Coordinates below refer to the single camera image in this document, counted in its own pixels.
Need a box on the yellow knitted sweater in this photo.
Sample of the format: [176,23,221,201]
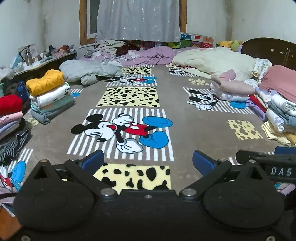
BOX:
[26,69,65,97]

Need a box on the purple folded garment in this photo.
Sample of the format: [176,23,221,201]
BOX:
[246,100,268,123]

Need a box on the white floral folded garment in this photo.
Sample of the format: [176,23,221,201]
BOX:
[254,87,295,135]

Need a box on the red folded garment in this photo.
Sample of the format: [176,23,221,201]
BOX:
[247,95,267,113]

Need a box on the Mickey Mouse patterned bed sheet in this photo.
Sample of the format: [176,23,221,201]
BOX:
[1,67,278,192]

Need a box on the striped dark folded garment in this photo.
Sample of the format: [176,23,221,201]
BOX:
[1,128,32,166]

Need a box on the white folded shirt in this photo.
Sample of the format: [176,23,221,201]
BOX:
[30,82,71,108]

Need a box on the pink pillow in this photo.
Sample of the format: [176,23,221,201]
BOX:
[259,65,296,103]

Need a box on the beige pink folded garment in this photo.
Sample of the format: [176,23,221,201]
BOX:
[211,69,255,95]

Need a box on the grey puffy jacket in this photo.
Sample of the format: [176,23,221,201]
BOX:
[59,59,122,86]

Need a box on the red knitted garment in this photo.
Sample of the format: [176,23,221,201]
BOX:
[0,94,23,116]

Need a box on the floral white pillow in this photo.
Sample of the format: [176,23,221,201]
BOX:
[252,58,272,80]

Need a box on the cream quilted duvet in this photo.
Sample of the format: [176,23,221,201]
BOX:
[172,47,255,81]

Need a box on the wooden side shelf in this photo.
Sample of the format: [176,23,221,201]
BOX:
[15,51,77,76]

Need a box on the dark wooden headboard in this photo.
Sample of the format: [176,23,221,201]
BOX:
[241,38,296,70]

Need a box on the steel thermos bottle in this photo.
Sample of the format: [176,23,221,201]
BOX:
[24,48,32,66]

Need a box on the purple crumpled blanket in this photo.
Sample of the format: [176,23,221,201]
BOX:
[80,46,177,66]

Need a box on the yellow green plush toy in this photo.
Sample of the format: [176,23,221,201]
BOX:
[216,40,242,52]

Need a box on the colourful foam play mat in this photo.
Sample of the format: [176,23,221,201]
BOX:
[167,32,214,49]

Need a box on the grey sparkly curtain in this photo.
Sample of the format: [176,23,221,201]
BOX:
[96,0,180,43]

